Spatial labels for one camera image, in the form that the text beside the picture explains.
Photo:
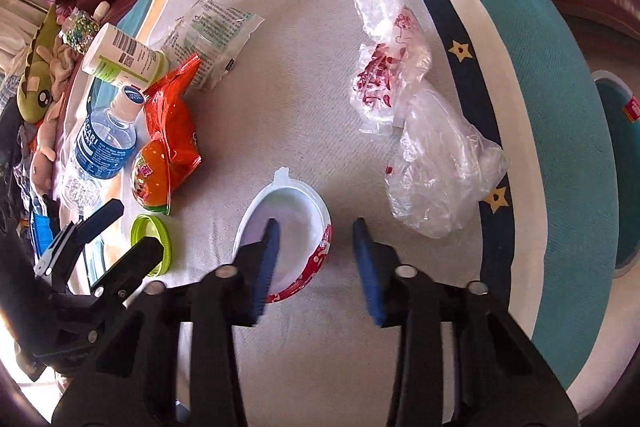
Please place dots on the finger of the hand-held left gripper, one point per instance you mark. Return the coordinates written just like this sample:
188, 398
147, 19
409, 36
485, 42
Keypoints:
107, 213
135, 259

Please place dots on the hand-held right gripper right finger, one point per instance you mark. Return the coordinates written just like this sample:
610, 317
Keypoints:
367, 267

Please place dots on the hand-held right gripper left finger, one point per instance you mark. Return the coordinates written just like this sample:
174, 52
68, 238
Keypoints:
265, 267

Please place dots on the green plastic lid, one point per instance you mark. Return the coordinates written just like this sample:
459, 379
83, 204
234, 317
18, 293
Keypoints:
160, 232

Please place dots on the white cup red print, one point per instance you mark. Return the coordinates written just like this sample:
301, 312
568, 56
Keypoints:
300, 217

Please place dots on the clear water bottle blue label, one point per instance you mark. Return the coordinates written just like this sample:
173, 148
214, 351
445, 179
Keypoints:
100, 142

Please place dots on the clear green print wrapper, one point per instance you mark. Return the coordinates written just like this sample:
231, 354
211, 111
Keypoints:
215, 32

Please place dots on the teal plastic bucket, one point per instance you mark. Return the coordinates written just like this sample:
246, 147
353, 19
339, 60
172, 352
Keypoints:
617, 132

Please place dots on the blue plastic crate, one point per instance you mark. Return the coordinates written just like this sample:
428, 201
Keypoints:
40, 232

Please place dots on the pink plush toy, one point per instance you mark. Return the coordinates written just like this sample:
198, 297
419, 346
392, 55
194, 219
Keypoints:
47, 142

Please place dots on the orange snack bag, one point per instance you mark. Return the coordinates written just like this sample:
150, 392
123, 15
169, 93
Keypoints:
170, 122

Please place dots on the green plush toy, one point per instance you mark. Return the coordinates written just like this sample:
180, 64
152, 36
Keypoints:
35, 87

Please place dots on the white bottle green label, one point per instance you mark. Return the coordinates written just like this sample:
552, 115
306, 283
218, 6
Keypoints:
120, 54

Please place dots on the glitter packet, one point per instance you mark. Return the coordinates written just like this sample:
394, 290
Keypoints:
80, 32

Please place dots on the striped star print blanket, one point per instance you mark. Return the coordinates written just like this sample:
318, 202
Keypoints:
310, 82

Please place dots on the white curtain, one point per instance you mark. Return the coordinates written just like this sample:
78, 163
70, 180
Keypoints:
15, 32

